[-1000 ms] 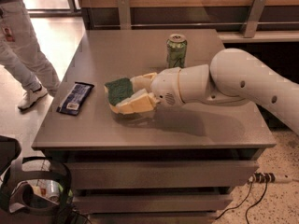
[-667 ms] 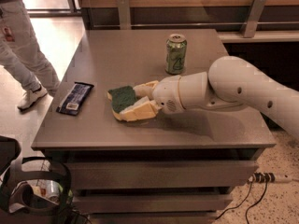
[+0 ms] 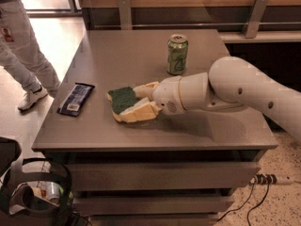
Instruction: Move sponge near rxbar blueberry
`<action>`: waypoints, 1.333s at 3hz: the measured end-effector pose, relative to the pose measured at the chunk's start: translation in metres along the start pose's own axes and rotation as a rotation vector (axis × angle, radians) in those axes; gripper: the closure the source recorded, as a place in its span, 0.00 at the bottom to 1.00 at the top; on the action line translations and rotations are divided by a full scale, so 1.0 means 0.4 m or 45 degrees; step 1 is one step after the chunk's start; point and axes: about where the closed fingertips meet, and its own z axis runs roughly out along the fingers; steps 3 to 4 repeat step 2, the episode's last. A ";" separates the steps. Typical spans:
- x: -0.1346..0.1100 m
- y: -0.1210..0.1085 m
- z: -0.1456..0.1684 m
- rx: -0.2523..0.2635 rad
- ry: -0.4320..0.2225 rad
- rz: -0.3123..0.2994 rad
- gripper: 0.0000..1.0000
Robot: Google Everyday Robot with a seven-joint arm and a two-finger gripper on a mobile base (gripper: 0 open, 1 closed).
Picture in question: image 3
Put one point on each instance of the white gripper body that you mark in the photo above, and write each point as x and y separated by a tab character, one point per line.
166	94

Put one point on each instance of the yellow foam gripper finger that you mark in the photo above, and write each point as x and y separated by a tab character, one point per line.
146	90
143	110

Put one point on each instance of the green and yellow sponge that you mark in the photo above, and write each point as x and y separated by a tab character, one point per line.
121	99

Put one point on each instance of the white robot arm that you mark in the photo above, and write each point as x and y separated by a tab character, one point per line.
230	83

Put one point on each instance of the blue rxbar wrapper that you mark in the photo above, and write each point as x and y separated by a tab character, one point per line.
73	103

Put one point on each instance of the green soda can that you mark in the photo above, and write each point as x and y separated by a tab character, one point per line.
177	53

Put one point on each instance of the grey drawer cabinet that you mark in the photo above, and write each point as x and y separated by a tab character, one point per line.
119	58

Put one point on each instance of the upper grey drawer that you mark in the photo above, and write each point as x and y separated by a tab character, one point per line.
161	176

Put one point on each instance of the grey drawer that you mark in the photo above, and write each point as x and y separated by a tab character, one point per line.
152	205
161	176

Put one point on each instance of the lower grey drawer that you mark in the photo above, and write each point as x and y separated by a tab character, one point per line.
152	205

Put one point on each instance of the white sneaker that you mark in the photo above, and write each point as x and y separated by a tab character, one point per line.
31	98

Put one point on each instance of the silver can in bin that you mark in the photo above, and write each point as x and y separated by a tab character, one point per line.
52	192

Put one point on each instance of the person in light trousers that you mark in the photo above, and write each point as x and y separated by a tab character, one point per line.
20	54

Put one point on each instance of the white power strip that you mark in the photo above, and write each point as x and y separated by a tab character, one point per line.
271	179

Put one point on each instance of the grey wall shelf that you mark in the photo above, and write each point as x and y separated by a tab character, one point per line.
261	37

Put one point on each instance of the left metal bracket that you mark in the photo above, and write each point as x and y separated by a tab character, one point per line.
125	14

